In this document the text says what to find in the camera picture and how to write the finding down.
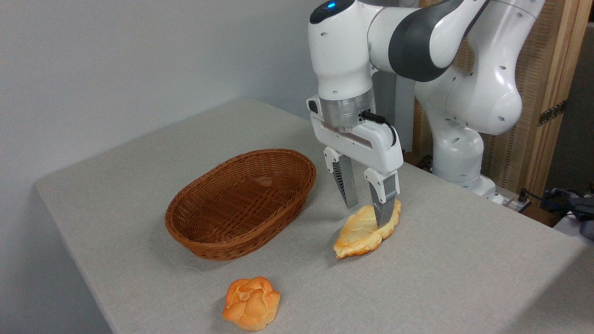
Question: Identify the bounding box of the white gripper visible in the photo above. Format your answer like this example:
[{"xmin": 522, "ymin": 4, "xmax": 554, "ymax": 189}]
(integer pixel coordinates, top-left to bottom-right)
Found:
[{"xmin": 306, "ymin": 95, "xmax": 404, "ymax": 229}]

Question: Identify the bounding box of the long braided bread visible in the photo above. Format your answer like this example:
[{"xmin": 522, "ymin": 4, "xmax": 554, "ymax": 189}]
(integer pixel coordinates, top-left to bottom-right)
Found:
[{"xmin": 333, "ymin": 199, "xmax": 402, "ymax": 259}]

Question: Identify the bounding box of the brown oval wicker basket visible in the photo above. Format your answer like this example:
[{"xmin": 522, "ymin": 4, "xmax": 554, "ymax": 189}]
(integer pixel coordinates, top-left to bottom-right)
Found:
[{"xmin": 165, "ymin": 148, "xmax": 317, "ymax": 261}]

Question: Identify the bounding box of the round knotted bread bun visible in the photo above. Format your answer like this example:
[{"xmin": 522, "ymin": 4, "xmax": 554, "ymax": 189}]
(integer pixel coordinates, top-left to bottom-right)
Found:
[{"xmin": 222, "ymin": 276, "xmax": 281, "ymax": 331}]

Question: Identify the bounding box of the grey tablecloth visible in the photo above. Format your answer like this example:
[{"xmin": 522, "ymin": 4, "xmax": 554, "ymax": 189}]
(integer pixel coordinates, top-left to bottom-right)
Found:
[{"xmin": 35, "ymin": 97, "xmax": 594, "ymax": 334}]

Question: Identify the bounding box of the dark metal screen hinge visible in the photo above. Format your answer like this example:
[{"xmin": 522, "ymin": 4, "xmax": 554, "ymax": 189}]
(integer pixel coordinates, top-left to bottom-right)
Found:
[{"xmin": 538, "ymin": 100, "xmax": 568, "ymax": 127}]

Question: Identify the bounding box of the blue grey bag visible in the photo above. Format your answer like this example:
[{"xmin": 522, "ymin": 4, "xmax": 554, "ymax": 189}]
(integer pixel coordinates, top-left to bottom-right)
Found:
[{"xmin": 545, "ymin": 187, "xmax": 594, "ymax": 240}]

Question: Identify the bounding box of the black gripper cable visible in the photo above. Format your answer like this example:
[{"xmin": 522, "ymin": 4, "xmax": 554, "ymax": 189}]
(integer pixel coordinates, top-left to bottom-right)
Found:
[{"xmin": 361, "ymin": 110, "xmax": 398, "ymax": 147}]

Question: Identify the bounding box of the black power cable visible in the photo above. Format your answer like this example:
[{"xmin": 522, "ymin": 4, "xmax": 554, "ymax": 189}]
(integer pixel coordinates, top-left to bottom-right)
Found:
[{"xmin": 516, "ymin": 188, "xmax": 594, "ymax": 219}]

